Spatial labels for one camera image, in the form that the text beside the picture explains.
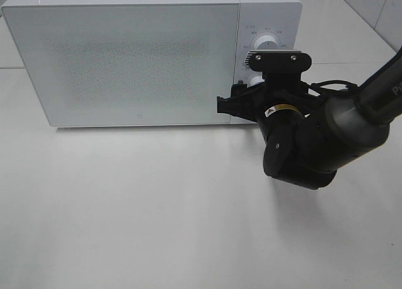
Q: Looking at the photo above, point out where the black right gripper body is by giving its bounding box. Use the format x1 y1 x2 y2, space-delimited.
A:
247 70 318 142

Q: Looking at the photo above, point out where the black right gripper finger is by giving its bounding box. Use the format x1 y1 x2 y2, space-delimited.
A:
231 80 264 97
217 96 257 121

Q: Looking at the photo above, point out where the white round knob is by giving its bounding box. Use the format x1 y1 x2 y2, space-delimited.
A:
252 33 280 50
248 75 264 87

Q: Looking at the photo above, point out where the white microwave door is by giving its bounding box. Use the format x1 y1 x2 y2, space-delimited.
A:
3 4 238 128

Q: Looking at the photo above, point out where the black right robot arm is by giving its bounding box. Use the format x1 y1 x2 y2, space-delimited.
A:
217 50 401 190

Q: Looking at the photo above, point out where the white microwave oven body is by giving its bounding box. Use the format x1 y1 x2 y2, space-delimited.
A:
1 0 302 124

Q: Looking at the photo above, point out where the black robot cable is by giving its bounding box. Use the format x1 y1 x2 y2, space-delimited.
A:
306 78 359 98

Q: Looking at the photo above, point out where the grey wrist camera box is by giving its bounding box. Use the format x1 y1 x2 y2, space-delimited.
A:
244 50 312 74

